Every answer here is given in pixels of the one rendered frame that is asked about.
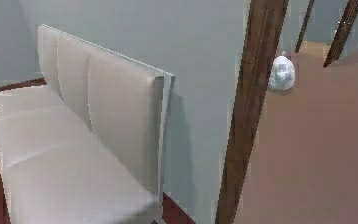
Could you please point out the white tied garbage bag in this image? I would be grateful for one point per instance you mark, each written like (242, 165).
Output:
(281, 74)

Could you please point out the white bed with padded headboard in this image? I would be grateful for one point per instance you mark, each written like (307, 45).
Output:
(70, 160)

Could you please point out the brown wooden door frame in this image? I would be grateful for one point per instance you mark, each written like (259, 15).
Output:
(250, 110)
(342, 32)

